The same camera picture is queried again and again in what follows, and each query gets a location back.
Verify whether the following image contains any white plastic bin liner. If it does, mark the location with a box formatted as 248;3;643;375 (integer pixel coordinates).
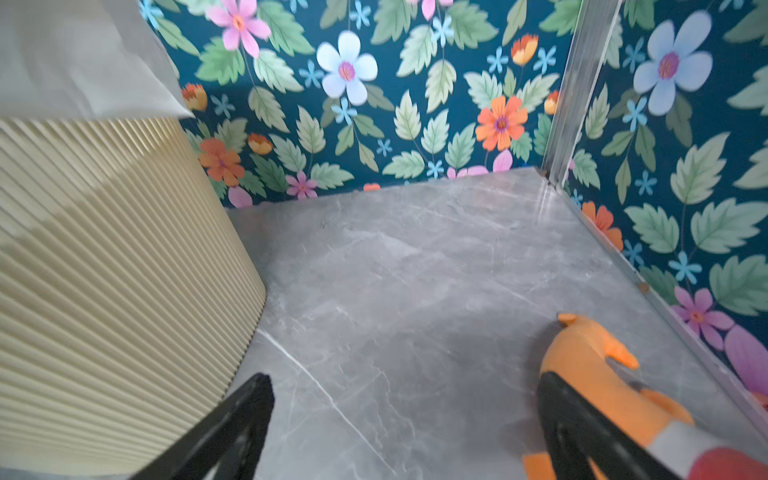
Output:
1;1;192;120

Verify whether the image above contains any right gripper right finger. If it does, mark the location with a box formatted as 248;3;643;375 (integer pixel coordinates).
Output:
537;372;678;479

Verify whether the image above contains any cream ribbed trash bin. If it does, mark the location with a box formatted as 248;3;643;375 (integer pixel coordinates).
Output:
1;118;266;475

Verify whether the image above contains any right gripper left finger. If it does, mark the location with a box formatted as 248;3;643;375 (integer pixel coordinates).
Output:
133;373;275;479

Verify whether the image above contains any orange fish plush toy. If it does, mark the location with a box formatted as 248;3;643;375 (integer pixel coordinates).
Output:
522;313;767;479

